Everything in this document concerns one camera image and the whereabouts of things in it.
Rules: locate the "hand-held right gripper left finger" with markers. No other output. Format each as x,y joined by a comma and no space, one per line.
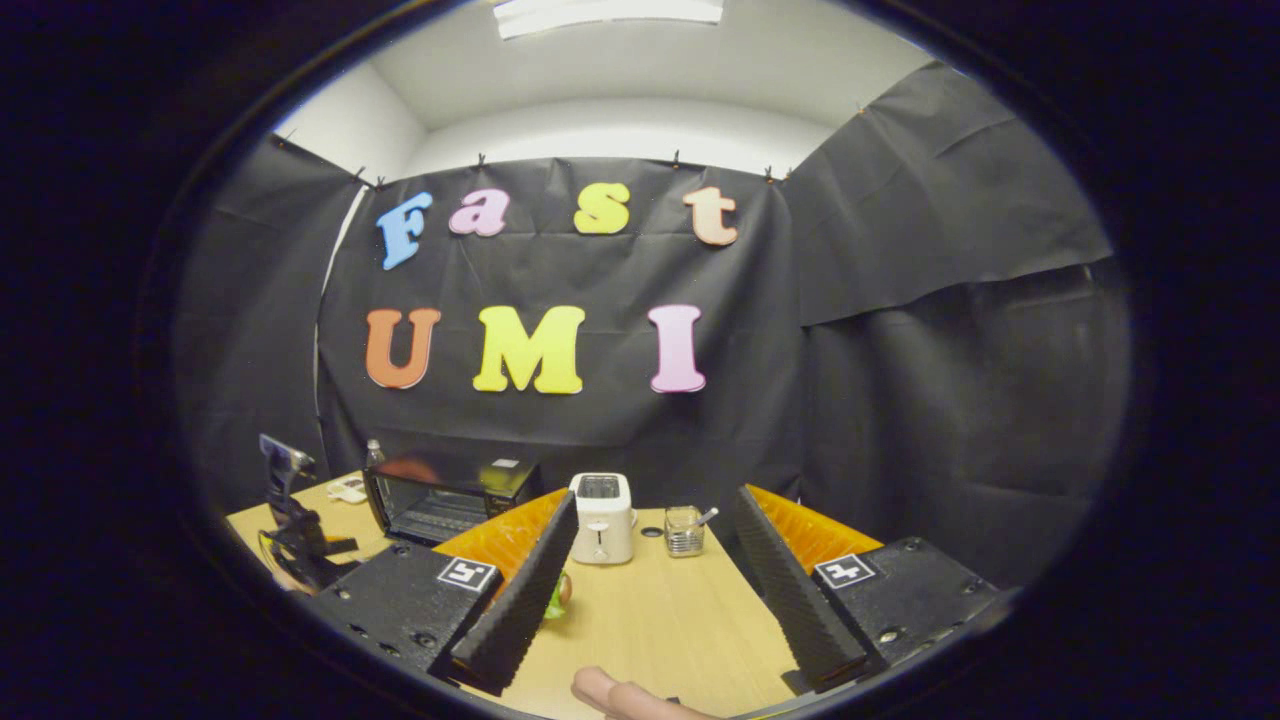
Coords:
525,610

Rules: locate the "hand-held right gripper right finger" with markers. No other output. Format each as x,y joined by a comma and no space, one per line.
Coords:
790,600

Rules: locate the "lettuce sandwich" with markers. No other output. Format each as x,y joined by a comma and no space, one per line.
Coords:
560,595

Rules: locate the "black electric oven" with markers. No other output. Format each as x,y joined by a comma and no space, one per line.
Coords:
430,500

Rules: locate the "flat white device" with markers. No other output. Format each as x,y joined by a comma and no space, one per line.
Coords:
348,490

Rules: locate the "clear plastic bottle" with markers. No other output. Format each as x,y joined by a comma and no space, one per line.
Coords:
374,455

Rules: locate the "white toaster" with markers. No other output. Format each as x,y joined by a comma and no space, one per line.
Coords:
602,520

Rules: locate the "glass jar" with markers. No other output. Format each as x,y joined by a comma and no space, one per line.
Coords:
683,532

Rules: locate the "ceiling light panel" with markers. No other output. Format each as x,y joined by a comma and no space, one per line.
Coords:
605,15

